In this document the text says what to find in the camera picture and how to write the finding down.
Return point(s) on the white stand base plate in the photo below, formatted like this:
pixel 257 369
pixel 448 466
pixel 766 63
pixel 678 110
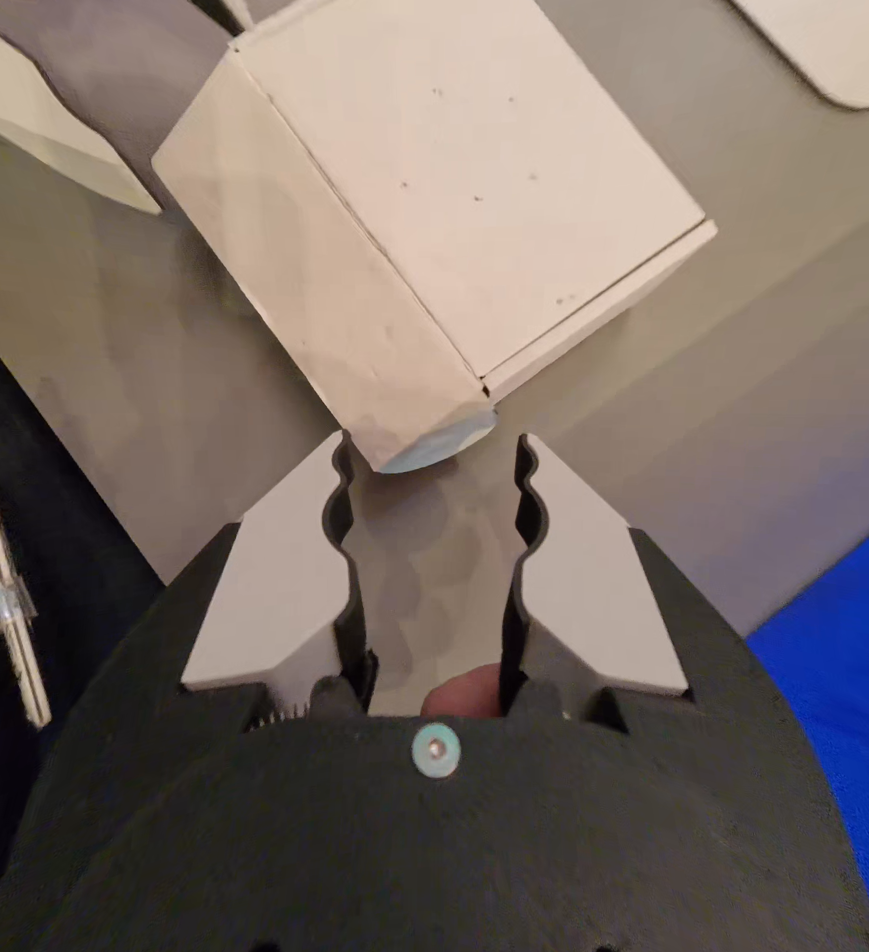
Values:
pixel 836 44

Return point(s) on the silver metal clasp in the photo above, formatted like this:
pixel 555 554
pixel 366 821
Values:
pixel 7 595

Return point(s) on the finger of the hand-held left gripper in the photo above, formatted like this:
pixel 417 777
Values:
pixel 47 126
pixel 230 13

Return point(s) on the white cardboard box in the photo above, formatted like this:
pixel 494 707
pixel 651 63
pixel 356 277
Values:
pixel 479 186

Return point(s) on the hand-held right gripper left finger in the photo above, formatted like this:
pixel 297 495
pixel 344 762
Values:
pixel 278 595

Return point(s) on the person's right hand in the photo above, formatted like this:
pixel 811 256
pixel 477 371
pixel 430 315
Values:
pixel 464 692

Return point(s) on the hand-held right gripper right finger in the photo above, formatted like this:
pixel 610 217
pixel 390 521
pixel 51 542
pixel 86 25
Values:
pixel 598 595

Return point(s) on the blue plastic bin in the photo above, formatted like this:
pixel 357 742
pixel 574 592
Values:
pixel 843 706

